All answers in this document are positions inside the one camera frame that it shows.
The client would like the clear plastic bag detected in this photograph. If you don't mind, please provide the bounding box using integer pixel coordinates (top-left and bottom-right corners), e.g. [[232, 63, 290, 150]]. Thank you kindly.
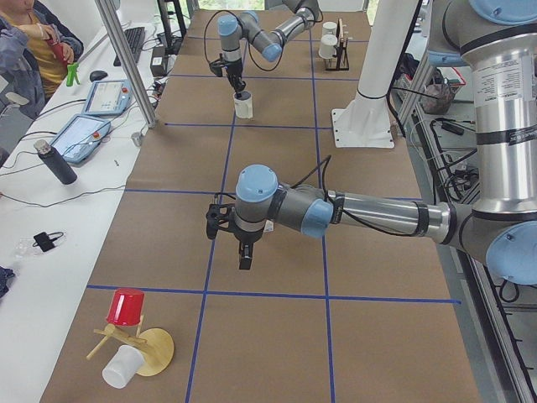
[[14, 238, 43, 259]]

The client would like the teach pendant near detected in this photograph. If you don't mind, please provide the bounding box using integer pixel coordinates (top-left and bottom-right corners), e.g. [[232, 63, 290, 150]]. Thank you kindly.
[[51, 114, 111, 165]]

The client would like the small metal cup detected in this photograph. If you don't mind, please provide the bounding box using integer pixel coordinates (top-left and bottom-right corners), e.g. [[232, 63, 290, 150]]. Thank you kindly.
[[131, 132, 143, 147]]

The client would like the white cup on rack front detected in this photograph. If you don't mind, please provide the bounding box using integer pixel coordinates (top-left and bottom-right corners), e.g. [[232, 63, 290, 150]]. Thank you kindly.
[[318, 34, 338, 60]]

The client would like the white ribbed mug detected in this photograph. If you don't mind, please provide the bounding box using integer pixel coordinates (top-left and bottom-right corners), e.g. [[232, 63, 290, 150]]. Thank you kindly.
[[233, 91, 253, 119]]

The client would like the black wire cup rack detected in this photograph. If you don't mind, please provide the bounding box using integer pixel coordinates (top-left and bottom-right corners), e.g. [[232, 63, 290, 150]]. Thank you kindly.
[[323, 18, 350, 71]]

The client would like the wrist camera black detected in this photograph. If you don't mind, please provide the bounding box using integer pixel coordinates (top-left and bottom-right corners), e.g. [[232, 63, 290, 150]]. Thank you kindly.
[[206, 203, 236, 240], [209, 56, 227, 77]]

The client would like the teach pendant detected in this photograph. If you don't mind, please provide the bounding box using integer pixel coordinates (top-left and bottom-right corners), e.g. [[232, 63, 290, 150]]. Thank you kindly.
[[82, 80, 132, 117], [51, 114, 111, 165]]

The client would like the white camera pole base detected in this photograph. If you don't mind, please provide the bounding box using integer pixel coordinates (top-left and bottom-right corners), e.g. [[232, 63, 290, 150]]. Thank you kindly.
[[331, 0, 420, 149]]

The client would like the white cup on rack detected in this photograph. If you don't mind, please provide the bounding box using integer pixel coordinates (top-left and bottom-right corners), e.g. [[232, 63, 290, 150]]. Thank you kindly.
[[321, 21, 338, 36], [318, 34, 338, 60]]

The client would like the black power brick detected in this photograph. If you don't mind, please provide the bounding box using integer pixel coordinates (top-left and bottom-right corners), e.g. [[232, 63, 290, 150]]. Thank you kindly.
[[150, 44, 169, 77]]

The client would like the teach pendant far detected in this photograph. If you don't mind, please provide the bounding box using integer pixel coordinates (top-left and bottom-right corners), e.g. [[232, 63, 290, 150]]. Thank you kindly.
[[82, 80, 132, 117]]

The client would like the white cup on rack rear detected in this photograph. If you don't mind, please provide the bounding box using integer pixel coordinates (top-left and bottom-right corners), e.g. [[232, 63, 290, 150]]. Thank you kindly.
[[321, 21, 338, 36]]

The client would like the small black adapter device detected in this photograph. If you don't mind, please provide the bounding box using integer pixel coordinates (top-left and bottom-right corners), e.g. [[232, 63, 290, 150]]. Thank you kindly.
[[33, 232, 65, 252]]

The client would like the person at desk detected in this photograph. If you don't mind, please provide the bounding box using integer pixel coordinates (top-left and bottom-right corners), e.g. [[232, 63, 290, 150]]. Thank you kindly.
[[1, 0, 84, 119]]

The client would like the green clamp tool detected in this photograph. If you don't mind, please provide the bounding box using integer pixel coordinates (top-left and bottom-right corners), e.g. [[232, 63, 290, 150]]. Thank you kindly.
[[65, 62, 80, 87]]

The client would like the white cup on wooden stand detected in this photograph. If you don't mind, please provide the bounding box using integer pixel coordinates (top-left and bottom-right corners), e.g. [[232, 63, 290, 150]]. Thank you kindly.
[[102, 345, 145, 389]]

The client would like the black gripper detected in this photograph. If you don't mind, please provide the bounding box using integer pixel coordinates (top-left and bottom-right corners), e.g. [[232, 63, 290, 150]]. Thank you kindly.
[[234, 228, 263, 270], [225, 60, 246, 98]]

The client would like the black water bottle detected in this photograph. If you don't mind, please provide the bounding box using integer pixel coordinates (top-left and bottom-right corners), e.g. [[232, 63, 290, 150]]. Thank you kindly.
[[34, 139, 77, 185]]

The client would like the black keyboard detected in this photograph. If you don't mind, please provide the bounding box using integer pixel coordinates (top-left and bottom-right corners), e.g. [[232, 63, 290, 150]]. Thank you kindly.
[[123, 27, 145, 64]]

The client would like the black computer mouse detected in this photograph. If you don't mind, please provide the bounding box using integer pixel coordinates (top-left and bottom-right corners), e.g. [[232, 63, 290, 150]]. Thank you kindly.
[[89, 70, 108, 82]]

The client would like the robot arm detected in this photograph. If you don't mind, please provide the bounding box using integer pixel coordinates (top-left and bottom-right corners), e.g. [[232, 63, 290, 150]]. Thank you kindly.
[[209, 0, 321, 100], [232, 1, 536, 285]]

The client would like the red plastic cup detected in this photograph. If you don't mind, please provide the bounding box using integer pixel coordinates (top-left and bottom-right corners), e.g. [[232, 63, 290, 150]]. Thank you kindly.
[[106, 288, 144, 326]]

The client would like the wooden cup stand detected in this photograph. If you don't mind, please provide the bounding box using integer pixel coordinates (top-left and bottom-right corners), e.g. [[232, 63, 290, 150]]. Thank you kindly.
[[86, 317, 175, 377]]

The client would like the aluminium frame post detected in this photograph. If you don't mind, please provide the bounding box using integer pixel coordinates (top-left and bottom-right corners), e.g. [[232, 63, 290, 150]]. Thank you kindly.
[[95, 0, 156, 128]]

